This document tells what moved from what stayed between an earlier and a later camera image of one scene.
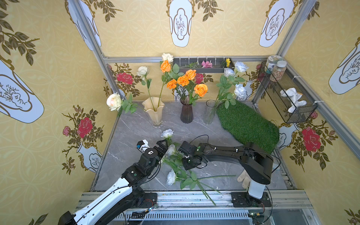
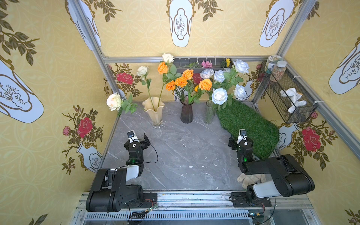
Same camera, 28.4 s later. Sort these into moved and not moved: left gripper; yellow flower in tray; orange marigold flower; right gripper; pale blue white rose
Moved: right gripper; pale blue white rose; left gripper
Not moved: orange marigold flower; yellow flower in tray
